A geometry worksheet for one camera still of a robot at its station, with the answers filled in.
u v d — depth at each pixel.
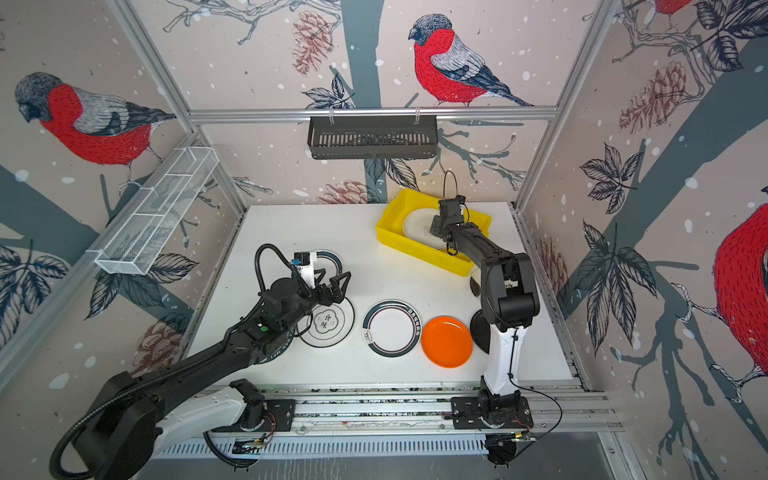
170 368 0.87
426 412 0.75
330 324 0.90
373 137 1.07
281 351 0.75
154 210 0.78
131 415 0.40
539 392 0.65
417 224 1.10
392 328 0.88
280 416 0.73
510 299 0.54
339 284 0.73
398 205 1.12
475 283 0.98
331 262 1.03
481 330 0.87
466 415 0.73
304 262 0.68
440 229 0.94
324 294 0.70
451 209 0.80
